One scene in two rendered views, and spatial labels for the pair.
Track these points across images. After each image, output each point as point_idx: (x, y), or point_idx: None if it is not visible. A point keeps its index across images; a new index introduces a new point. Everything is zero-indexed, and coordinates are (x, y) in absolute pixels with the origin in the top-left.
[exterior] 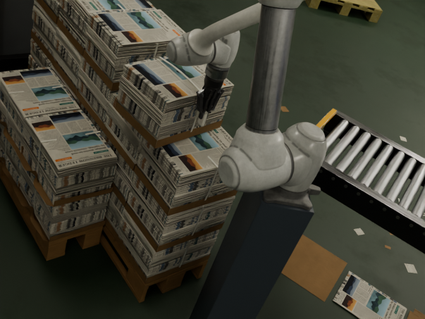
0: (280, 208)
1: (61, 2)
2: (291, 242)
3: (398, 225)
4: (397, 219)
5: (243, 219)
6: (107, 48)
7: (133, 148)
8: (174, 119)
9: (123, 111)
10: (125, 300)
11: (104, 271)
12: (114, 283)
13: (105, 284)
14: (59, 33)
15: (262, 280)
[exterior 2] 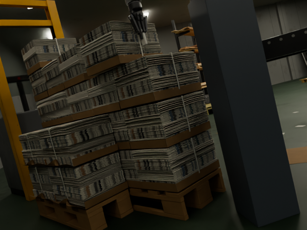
0: None
1: (44, 77)
2: (251, 18)
3: None
4: None
5: (204, 35)
6: (71, 57)
7: (112, 93)
8: (123, 39)
9: (92, 69)
10: (172, 224)
11: (145, 219)
12: (156, 221)
13: (150, 225)
14: (51, 97)
15: (256, 76)
